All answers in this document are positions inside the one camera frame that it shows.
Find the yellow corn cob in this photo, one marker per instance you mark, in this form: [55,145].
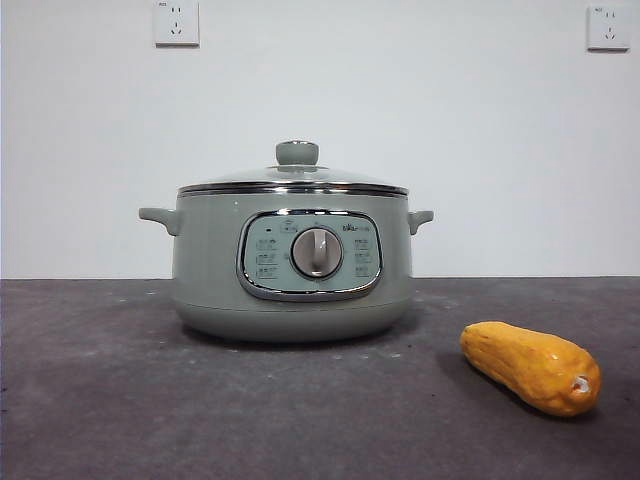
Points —
[530,367]

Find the white wall socket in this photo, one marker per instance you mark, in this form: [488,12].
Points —
[608,29]
[176,25]

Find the sage green electric pot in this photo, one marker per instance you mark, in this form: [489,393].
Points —
[210,280]

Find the glass lid with green knob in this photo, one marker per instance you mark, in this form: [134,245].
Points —
[297,152]

